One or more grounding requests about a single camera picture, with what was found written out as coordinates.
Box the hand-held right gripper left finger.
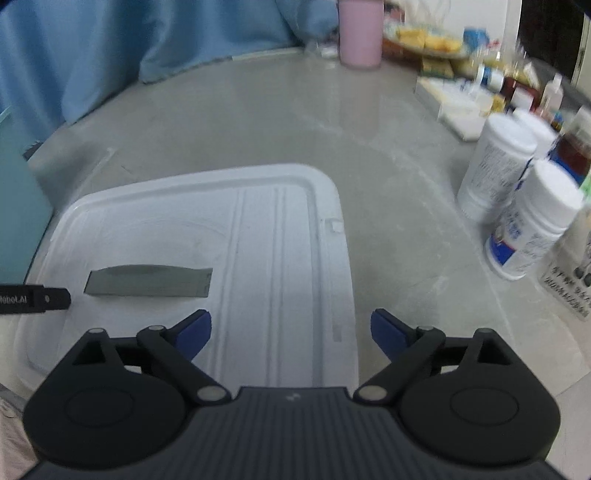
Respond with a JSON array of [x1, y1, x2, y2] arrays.
[[69, 309, 232, 408]]

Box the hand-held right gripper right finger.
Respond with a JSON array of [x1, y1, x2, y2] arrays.
[[352, 308, 520, 408]]

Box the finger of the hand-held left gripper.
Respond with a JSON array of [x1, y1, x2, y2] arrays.
[[0, 285, 73, 316]]

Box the grey desktop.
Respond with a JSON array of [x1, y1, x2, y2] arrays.
[[23, 46, 591, 472]]

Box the flat grey card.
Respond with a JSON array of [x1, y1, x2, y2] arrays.
[[84, 265, 214, 299]]

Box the white plastic storage box lid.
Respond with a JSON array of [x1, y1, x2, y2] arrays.
[[14, 162, 360, 394]]

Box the teal panel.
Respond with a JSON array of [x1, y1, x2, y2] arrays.
[[0, 106, 54, 288]]

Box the pink cloth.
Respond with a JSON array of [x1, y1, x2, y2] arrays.
[[0, 383, 40, 480]]

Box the white bottle with blue label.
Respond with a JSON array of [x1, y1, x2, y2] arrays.
[[483, 159, 585, 282]]

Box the large white plastic bottle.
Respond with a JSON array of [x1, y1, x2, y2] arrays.
[[457, 113, 539, 225]]

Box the flat white box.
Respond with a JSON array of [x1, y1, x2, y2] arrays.
[[414, 76, 496, 142]]

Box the brown liquid bottle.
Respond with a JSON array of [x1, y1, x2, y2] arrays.
[[549, 106, 591, 186]]

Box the blue curtain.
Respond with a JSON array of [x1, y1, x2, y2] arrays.
[[0, 0, 343, 126]]

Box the small clear bottle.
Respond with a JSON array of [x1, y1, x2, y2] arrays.
[[539, 73, 565, 121]]

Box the plate of yellow snacks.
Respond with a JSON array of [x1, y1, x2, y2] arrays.
[[382, 23, 468, 59]]

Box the pink tumbler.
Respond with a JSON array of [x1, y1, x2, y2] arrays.
[[338, 0, 384, 70]]

